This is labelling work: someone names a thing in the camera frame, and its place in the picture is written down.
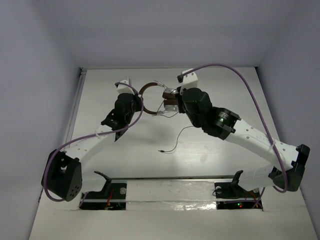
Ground white foil taped panel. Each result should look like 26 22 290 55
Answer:
125 180 217 211

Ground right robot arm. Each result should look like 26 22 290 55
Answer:
175 87 310 200

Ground thin black headphone cable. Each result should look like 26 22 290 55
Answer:
158 109 195 154

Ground left side aluminium rail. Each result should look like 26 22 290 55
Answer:
62 67 87 144

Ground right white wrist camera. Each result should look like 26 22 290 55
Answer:
177 68 199 94

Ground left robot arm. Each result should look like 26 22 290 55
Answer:
41 93 144 202

